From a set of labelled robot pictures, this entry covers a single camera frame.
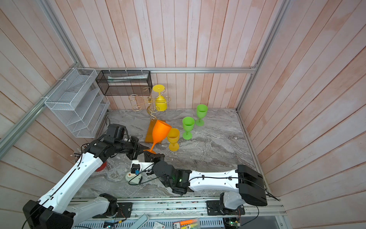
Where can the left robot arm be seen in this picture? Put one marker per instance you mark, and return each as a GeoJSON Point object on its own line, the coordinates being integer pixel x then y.
{"type": "Point", "coordinates": [50, 211]}

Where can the aluminium front rail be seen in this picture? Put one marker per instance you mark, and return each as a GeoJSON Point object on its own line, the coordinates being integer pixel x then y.
{"type": "Point", "coordinates": [192, 207]}

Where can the black mesh basket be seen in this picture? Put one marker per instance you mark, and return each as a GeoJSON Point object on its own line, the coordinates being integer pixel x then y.
{"type": "Point", "coordinates": [124, 82]}

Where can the orange wine glass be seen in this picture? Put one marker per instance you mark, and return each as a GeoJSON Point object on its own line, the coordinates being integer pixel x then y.
{"type": "Point", "coordinates": [157, 132]}

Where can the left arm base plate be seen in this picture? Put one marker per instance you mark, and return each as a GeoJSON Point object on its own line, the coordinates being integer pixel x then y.
{"type": "Point", "coordinates": [124, 210]}

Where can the yellow wine glass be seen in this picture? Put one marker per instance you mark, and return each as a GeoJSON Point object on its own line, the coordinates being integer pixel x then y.
{"type": "Point", "coordinates": [160, 101]}
{"type": "Point", "coordinates": [173, 138]}

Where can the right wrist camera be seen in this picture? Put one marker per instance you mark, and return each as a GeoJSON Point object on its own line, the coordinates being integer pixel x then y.
{"type": "Point", "coordinates": [138, 167]}

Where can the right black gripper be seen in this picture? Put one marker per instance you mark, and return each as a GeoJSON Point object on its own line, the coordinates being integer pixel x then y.
{"type": "Point", "coordinates": [156, 158]}

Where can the box of coloured items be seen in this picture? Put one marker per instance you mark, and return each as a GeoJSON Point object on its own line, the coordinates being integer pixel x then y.
{"type": "Point", "coordinates": [187, 224]}

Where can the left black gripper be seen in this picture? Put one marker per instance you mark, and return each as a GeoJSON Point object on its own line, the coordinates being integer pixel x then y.
{"type": "Point", "coordinates": [138, 146]}

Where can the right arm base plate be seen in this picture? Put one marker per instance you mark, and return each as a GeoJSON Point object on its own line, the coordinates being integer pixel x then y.
{"type": "Point", "coordinates": [215, 208]}

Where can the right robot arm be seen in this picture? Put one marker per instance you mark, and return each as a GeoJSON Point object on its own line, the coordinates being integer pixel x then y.
{"type": "Point", "coordinates": [239, 186]}

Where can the white wire mesh shelf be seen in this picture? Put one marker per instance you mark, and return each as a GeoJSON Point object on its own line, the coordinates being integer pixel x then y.
{"type": "Point", "coordinates": [79, 106]}

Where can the gold rack with wooden base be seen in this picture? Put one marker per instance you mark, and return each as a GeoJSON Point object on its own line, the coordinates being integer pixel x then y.
{"type": "Point", "coordinates": [149, 102]}

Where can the red pencil cup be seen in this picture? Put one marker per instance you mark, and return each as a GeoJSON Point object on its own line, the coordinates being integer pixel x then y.
{"type": "Point", "coordinates": [77, 154]}

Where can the green wine glass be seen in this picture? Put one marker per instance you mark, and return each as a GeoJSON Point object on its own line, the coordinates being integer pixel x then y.
{"type": "Point", "coordinates": [188, 125]}
{"type": "Point", "coordinates": [201, 112]}

